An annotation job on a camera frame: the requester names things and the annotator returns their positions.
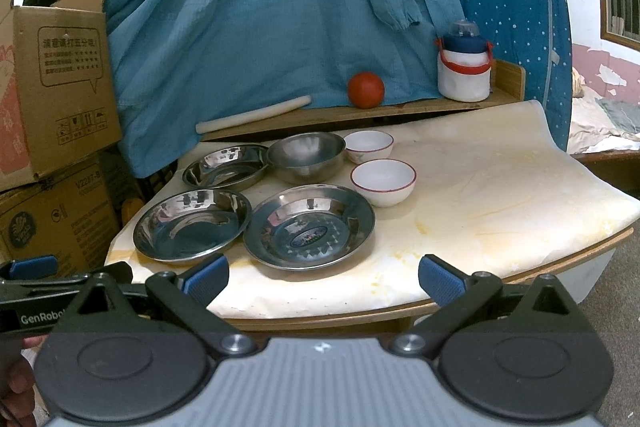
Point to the steel plate with sticker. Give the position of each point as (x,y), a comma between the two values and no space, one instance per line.
(309,227)

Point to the cardboard box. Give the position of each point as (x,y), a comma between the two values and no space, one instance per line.
(57,99)
(69,216)

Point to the upper cardboard box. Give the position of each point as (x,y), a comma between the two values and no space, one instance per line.
(57,99)

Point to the person's left hand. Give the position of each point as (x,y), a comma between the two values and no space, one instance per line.
(18,382)

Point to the white bowl red rim front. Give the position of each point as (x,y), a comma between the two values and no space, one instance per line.
(384,182)

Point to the bed with crumpled bedding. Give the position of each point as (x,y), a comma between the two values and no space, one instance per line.
(598,124)

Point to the lower cardboard box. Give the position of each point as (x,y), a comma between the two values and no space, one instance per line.
(69,216)

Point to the white bowl red rim back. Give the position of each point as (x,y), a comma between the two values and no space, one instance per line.
(365,145)

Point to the blue cloth drape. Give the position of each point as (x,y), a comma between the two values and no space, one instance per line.
(177,63)

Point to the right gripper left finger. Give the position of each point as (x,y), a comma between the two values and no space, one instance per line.
(182,299)

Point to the wooden shelf board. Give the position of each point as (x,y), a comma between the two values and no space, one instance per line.
(507,86)

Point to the white bowl red rim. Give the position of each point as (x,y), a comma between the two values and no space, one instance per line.
(365,145)
(384,182)

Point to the white blue water bottle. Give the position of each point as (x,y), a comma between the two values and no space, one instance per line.
(464,63)

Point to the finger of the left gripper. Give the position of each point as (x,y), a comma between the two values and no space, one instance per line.
(37,268)

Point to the red tomato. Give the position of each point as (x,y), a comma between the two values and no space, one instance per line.
(366,90)

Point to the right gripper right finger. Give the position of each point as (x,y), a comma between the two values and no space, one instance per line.
(460,298)

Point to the deep steel bowl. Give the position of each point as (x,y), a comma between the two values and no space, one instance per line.
(306,158)

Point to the white foam rod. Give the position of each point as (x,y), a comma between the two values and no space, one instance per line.
(259,114)

